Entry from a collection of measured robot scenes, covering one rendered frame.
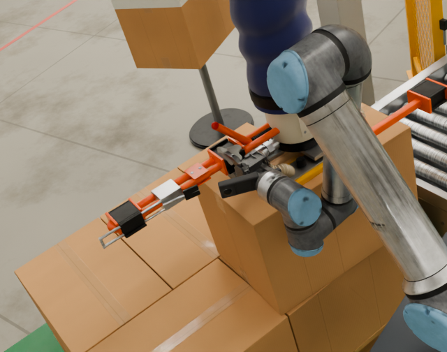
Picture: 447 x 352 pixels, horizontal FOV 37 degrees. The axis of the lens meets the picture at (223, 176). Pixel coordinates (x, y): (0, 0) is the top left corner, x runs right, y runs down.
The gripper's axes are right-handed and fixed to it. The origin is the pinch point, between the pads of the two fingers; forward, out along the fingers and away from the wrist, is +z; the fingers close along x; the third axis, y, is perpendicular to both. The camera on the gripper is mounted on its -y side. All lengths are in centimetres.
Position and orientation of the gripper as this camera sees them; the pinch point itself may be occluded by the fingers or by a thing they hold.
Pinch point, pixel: (221, 160)
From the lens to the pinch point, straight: 196.8
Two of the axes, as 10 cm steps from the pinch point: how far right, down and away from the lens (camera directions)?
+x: -2.4, -7.6, -6.1
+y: 7.8, -5.2, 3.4
